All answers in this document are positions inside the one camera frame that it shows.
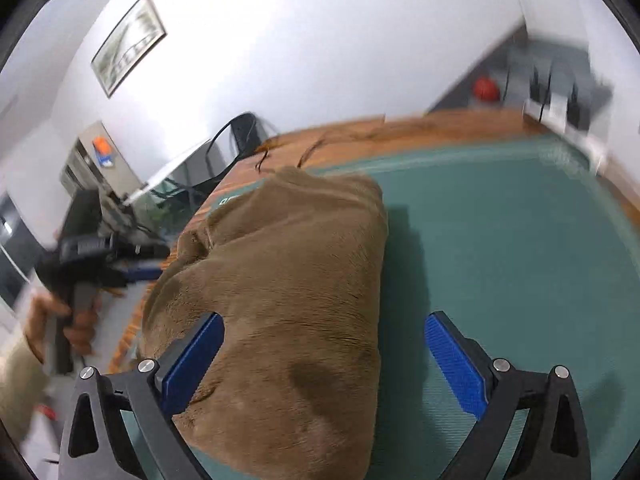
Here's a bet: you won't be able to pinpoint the beige glass-door cabinet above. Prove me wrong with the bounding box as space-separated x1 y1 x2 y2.
59 121 144 202

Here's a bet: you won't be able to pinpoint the black power adapter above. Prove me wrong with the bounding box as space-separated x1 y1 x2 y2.
530 67 554 104
567 82 592 129

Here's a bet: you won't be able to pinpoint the green table mat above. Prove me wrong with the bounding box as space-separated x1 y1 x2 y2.
120 137 636 480

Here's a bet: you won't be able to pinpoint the long black table cable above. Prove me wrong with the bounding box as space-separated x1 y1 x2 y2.
254 130 352 172

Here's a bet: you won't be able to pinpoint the orange blue sign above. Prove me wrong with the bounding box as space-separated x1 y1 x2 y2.
92 136 117 169

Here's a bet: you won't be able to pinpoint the white power strip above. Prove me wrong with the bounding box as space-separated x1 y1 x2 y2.
522 99 609 177

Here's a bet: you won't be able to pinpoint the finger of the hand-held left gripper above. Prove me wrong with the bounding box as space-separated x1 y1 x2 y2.
114 240 171 261
101 268 163 289

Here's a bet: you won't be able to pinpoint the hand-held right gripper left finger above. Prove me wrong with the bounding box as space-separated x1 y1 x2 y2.
59 311 225 480

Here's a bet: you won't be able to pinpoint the red ball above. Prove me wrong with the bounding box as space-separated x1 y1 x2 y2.
473 77 501 102

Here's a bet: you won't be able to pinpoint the glass top table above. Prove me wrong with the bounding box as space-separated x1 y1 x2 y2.
121 140 227 212

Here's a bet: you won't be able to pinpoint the person's left forearm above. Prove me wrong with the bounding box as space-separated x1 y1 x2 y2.
0 337 52 447

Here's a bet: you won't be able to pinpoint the person's left hand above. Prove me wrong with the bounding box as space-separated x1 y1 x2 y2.
25 293 104 362

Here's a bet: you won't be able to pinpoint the brown fleece cloth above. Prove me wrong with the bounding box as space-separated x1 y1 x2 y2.
137 166 390 478

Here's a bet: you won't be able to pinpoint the framed wall picture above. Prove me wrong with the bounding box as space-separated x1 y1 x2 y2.
91 0 168 99

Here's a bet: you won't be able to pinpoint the black metal chair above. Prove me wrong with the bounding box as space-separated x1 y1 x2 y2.
206 112 274 182

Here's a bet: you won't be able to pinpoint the grey steps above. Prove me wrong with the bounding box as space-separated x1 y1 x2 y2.
505 40 614 107

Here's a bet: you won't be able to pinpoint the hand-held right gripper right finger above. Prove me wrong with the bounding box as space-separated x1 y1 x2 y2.
424 311 592 480

